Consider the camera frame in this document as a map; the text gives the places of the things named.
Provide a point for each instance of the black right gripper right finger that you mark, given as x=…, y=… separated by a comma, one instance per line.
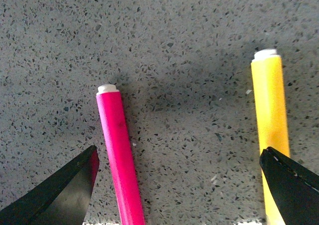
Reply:
x=294, y=188

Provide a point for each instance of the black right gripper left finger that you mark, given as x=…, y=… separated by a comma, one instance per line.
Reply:
x=61, y=199

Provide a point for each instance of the pink marker pen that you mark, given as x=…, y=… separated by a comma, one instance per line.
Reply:
x=120, y=156

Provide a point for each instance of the yellow marker pen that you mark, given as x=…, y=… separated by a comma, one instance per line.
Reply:
x=270, y=103

